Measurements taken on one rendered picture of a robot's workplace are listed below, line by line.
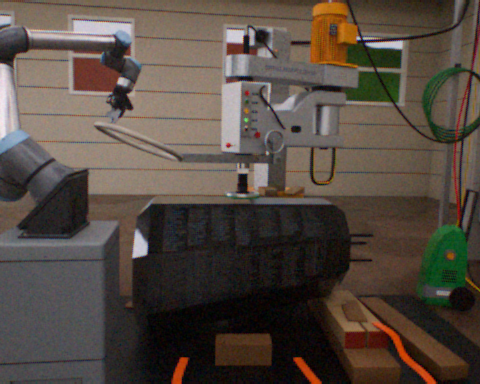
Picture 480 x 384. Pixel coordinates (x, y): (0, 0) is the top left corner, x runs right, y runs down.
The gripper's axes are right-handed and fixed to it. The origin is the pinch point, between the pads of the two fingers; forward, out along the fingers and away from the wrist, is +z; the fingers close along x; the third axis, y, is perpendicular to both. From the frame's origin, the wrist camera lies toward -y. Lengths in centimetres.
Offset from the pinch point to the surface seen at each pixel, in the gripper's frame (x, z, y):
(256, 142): 64, -21, -47
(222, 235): 67, 37, -42
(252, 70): 54, -58, -30
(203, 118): -302, -151, -528
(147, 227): 31, 47, -23
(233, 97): 47, -40, -33
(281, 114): 69, -44, -57
